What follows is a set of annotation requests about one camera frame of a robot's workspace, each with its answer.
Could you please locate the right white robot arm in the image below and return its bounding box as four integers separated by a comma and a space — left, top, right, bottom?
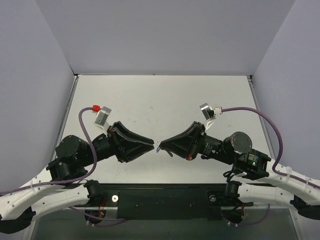
157, 121, 320, 220

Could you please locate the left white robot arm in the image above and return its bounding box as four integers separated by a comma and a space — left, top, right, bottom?
0, 121, 155, 234

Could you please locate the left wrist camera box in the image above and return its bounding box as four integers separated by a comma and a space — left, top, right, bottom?
94, 106, 112, 127

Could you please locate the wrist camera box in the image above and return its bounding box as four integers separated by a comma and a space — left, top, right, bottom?
199, 103, 215, 121
94, 106, 112, 127

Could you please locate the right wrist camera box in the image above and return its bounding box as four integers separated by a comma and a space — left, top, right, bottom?
199, 103, 215, 121

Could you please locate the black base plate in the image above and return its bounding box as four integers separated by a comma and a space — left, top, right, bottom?
57, 183, 253, 222

